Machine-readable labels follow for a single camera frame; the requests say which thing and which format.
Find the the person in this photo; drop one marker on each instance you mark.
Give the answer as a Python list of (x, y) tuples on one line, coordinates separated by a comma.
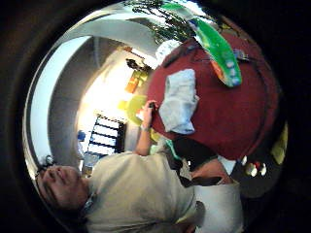
[(136, 191)]

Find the small blue grey device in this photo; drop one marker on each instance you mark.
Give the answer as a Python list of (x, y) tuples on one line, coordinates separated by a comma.
[(241, 55)]

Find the light grey folded cloth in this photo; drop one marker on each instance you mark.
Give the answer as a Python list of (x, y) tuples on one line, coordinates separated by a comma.
[(179, 102)]

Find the black window frame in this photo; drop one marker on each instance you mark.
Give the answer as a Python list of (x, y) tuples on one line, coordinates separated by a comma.
[(107, 135)]

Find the green snack packet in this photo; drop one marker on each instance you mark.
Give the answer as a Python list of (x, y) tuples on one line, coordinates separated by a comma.
[(217, 51)]

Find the orange yellow sign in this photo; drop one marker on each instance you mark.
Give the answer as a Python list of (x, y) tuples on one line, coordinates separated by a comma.
[(136, 81)]

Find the white and red round balls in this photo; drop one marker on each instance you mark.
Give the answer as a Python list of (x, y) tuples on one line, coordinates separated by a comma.
[(253, 168)]

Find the white plastic bag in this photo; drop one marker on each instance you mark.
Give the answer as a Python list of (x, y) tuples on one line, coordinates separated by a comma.
[(166, 49)]

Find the green tree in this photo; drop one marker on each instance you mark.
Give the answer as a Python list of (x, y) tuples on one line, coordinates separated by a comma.
[(162, 19)]

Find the silver wristwatch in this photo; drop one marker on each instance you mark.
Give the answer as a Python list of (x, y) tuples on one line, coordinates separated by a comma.
[(145, 128)]

